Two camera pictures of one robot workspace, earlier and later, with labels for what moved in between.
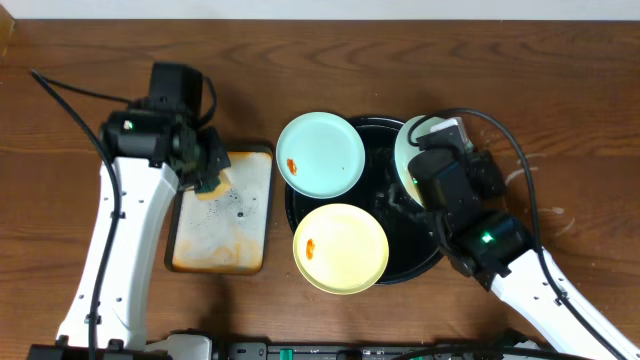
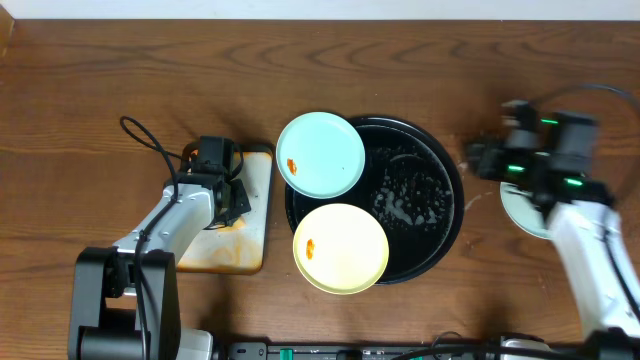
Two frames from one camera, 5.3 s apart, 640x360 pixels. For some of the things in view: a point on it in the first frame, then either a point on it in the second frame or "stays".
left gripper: (221, 159) to (241, 206)
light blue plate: (320, 155) stays
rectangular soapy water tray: (231, 233) stays
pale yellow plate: (341, 248) stays
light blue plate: (403, 151) to (522, 208)
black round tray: (413, 247) stays
